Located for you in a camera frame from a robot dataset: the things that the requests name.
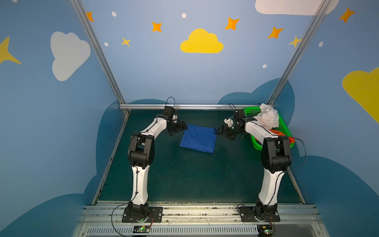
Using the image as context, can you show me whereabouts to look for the right aluminium frame post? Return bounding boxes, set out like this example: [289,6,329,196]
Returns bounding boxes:
[266,0,332,106]

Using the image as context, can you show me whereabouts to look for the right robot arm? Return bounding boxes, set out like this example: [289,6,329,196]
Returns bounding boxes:
[217,117,292,216]

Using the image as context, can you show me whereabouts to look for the aluminium frame post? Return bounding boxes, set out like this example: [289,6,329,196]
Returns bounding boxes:
[266,0,332,106]
[70,0,125,106]

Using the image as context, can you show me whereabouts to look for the green plastic basket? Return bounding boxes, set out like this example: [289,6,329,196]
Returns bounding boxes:
[244,107,292,151]

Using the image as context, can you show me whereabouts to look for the rear aluminium frame bar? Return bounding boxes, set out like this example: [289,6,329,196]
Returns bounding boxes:
[119,103,260,111]

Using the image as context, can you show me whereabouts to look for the left aluminium frame post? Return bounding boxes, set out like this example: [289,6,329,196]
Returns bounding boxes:
[70,0,125,106]

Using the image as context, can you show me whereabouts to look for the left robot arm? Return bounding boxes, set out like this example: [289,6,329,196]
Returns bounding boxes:
[126,113,187,220]

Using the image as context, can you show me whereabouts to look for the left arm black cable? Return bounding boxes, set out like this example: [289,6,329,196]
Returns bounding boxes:
[111,201,132,237]

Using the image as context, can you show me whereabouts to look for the left controller board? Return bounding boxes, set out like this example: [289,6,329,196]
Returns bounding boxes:
[133,226,151,234]

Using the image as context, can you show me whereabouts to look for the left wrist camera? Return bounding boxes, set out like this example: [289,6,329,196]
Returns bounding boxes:
[162,106,178,122]

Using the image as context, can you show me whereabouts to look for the blue panda print t-shirt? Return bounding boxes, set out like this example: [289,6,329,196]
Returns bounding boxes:
[179,124,217,154]

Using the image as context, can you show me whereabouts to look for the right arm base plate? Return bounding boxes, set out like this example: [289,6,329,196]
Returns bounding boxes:
[236,205,281,222]

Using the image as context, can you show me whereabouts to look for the controller board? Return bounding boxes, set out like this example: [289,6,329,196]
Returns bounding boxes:
[257,225,275,237]
[133,226,151,234]

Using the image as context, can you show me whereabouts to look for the aluminium mounting rail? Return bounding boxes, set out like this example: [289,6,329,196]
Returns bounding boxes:
[73,201,329,237]

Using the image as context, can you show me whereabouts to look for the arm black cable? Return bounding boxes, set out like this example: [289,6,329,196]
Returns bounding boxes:
[288,137,307,172]
[111,201,132,237]

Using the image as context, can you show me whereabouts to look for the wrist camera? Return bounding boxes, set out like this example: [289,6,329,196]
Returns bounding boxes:
[224,110,247,128]
[162,106,178,122]

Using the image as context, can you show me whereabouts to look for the orange t-shirt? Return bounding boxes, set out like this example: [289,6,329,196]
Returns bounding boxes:
[269,129,295,144]

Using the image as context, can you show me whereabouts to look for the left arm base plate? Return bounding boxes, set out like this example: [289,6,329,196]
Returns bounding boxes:
[121,206,163,223]

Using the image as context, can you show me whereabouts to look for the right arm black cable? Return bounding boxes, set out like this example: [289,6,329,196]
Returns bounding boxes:
[288,137,307,172]

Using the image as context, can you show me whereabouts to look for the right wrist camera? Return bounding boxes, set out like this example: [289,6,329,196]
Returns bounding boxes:
[224,110,247,128]

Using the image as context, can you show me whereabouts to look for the right controller board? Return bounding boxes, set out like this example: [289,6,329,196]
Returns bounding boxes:
[257,225,275,237]

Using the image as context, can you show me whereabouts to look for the white t-shirt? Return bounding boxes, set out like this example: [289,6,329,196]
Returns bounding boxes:
[253,103,279,129]

